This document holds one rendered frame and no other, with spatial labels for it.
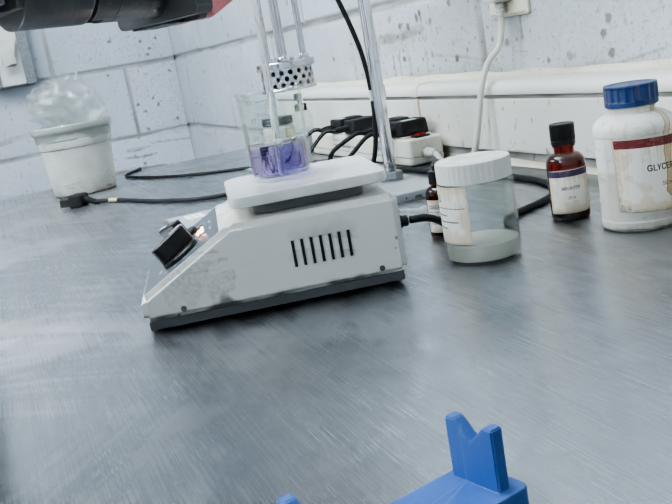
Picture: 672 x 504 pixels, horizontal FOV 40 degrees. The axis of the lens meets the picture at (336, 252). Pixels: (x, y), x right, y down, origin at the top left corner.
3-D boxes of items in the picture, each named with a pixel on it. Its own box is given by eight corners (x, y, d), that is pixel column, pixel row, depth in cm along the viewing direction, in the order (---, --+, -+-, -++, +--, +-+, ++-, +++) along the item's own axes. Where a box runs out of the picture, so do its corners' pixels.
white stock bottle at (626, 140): (586, 228, 76) (571, 91, 74) (642, 211, 79) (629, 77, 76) (643, 236, 70) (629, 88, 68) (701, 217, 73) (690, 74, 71)
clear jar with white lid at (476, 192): (500, 242, 77) (487, 148, 75) (537, 253, 71) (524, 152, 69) (435, 258, 75) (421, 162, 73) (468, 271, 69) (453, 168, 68)
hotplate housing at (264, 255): (147, 337, 67) (123, 232, 65) (155, 294, 79) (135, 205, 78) (439, 277, 69) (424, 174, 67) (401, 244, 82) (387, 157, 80)
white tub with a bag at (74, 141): (47, 203, 157) (17, 79, 152) (45, 195, 170) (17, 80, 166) (129, 186, 161) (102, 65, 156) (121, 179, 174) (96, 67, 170)
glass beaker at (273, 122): (262, 191, 70) (242, 86, 68) (242, 185, 75) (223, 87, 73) (334, 175, 72) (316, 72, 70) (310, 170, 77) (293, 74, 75)
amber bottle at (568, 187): (549, 216, 83) (538, 124, 81) (587, 210, 83) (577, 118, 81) (555, 223, 80) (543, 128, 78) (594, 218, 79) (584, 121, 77)
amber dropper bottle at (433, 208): (430, 233, 84) (419, 159, 83) (463, 228, 84) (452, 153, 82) (431, 241, 81) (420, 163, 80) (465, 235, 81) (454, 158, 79)
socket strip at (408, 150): (411, 167, 126) (406, 136, 125) (313, 153, 163) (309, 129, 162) (446, 159, 128) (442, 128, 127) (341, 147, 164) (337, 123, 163)
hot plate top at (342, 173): (230, 211, 66) (227, 199, 66) (225, 190, 78) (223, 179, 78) (389, 180, 68) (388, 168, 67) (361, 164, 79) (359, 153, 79)
